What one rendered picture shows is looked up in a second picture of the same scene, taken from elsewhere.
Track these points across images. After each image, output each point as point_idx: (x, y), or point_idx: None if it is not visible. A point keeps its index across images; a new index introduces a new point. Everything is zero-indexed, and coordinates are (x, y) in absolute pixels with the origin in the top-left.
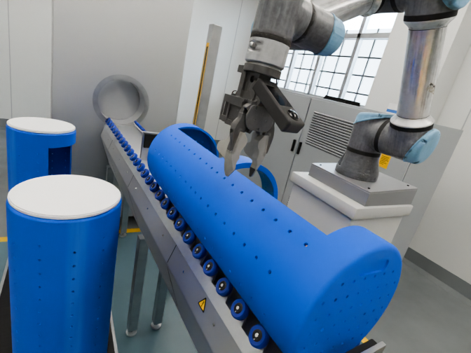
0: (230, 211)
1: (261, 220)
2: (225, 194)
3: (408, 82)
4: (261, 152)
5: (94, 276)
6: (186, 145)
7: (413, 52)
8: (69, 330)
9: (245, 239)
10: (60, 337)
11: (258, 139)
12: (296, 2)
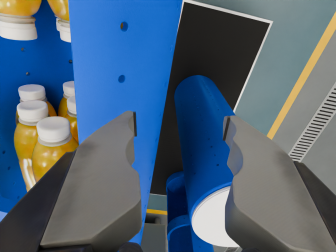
0: (154, 93)
1: (146, 4)
2: (138, 138)
3: None
4: (106, 155)
5: (215, 138)
6: None
7: None
8: (221, 112)
9: (174, 10)
10: (224, 111)
11: (130, 216)
12: None
